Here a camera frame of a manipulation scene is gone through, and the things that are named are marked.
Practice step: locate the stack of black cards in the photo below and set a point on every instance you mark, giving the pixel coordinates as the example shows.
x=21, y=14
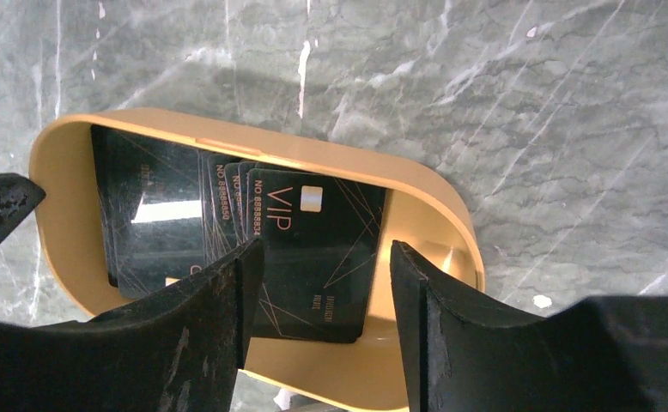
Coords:
x=166, y=209

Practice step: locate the black VIP card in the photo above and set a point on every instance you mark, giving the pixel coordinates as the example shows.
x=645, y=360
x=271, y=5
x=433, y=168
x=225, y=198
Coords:
x=321, y=236

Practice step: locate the orange oval plastic tray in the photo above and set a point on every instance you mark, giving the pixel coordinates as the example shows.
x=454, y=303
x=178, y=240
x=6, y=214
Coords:
x=422, y=209

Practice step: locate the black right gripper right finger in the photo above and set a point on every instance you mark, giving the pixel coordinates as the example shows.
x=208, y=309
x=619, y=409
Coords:
x=465, y=351

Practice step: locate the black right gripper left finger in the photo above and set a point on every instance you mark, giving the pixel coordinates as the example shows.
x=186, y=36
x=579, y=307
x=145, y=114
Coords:
x=177, y=349

